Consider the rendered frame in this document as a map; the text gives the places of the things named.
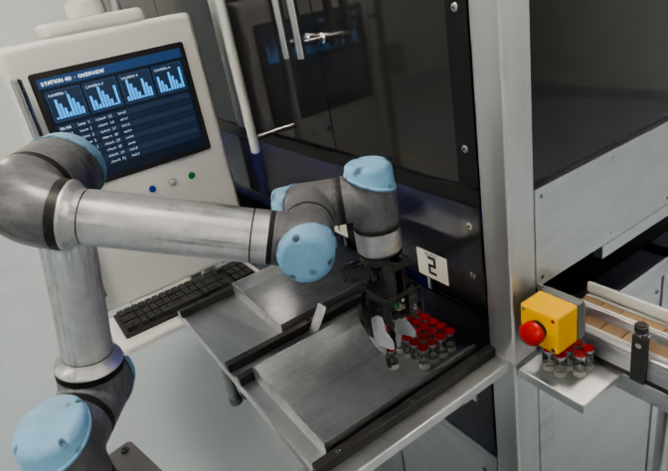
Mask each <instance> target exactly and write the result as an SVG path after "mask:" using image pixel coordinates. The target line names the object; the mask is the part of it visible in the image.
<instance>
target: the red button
mask: <svg viewBox="0 0 668 471"><path fill-rule="evenodd" d="M519 335H520V338H521V339H522V341H523V342H524V343H525V344H527V345H528V346H532V347H536V346H538V345H540V344H541V343H543V342H544V341H545V333H544V331H543V329H542V327H541V326H540V325H539V324H537V323H536V322H534V321H527V322H525V323H524V324H522V325H521V326H520V328H519Z"/></svg>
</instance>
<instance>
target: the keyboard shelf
mask: <svg viewBox="0 0 668 471"><path fill-rule="evenodd" d="M244 264H245V265H247V266H248V267H249V268H251V269H252V270H254V271H255V272H258V271H259V270H258V269H257V268H255V267H254V266H253V265H251V264H250V263H247V262H244ZM188 280H189V279H188V278H184V279H182V280H180V281H177V282H175V283H173V284H170V285H168V286H166V287H164V288H161V289H159V290H157V291H154V292H152V293H150V294H148V295H145V296H143V297H141V298H138V299H136V300H134V301H132V302H130V304H131V305H133V304H137V303H138V302H140V301H142V300H143V301H144V300H145V299H147V298H149V297H150V298H151V297H152V296H154V295H156V294H157V295H158V293H161V292H164V291H165V290H168V289H171V288H172V287H174V286H177V285H179V284H181V283H183V284H184V282H186V281H188ZM189 281H190V280H189ZM177 287H178V286H177ZM164 293H165V292H164ZM144 302H145V301H144ZM137 305H138V304H137ZM109 326H110V332H111V336H112V338H113V340H114V341H115V343H116V344H117V345H118V346H120V348H121V349H122V351H123V352H124V355H125V356H126V355H129V354H131V353H133V352H135V351H137V350H139V349H141V348H143V347H146V346H148V345H150V344H152V343H154V342H156V341H158V340H160V339H162V338H164V337H166V336H168V335H171V334H173V333H175V332H177V331H179V330H181V329H183V328H185V327H187V326H186V325H185V324H184V323H183V322H182V321H181V319H180V318H179V315H178V316H176V317H174V318H172V319H170V320H168V321H165V322H163V323H161V324H159V325H157V326H155V327H153V328H150V329H148V330H146V331H144V332H142V333H140V334H138V335H135V336H133V337H131V338H129V339H126V338H125V336H124V335H123V333H122V331H121V330H120V328H119V326H118V325H117V323H116V322H115V320H114V318H113V317H112V318H110V319H109Z"/></svg>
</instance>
